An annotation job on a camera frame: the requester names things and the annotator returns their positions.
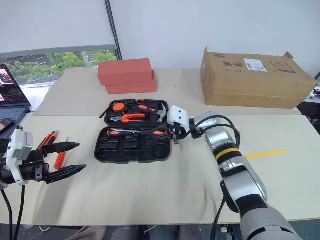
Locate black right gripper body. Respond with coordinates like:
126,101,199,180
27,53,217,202
170,121,187,146

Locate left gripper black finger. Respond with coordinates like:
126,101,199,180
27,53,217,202
42,141,81,158
45,164,88,185

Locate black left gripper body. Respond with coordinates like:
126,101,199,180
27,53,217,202
19,147,51,183

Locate red handle screwdriver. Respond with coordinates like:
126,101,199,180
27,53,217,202
54,136,70,170

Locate black orange handle screwdriver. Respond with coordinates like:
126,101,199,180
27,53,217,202
107,127,171,138

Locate red black utility knife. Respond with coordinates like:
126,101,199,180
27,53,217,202
36,130,60,151

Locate black plastic tool case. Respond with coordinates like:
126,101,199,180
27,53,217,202
94,99,174,165

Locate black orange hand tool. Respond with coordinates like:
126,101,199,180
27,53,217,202
128,102,156,114

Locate steel claw hammer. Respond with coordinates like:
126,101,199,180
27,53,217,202
147,100,169,124

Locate large red box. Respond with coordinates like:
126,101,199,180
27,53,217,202
104,70,158,95

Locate orange black tape measure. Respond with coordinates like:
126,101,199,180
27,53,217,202
110,101,129,113

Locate black smartphone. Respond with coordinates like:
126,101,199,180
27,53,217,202
0,117,14,134

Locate beige cardboard table sheet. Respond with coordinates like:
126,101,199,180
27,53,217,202
0,114,320,226

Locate small red box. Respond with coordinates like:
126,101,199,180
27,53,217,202
97,58,154,86

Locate dark laptop computer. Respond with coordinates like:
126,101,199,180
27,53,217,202
0,64,33,124

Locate brown cardboard shipping box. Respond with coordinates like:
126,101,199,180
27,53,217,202
200,46,319,110

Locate yellow tape strip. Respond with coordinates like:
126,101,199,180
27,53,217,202
245,148,289,159

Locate dark window mullion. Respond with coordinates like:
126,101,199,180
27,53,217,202
104,0,123,61

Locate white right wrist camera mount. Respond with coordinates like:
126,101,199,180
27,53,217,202
167,105,188,131

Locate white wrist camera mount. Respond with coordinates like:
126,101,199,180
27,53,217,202
167,105,188,131
5,127,35,186

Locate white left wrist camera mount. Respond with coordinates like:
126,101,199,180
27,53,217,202
5,127,35,186

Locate orange handled pliers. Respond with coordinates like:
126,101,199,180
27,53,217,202
108,112,147,125

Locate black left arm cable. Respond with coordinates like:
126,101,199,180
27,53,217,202
0,184,26,240

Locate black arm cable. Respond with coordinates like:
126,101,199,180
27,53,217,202
0,184,26,240
189,114,242,240

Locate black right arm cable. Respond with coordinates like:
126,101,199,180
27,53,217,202
189,114,242,240

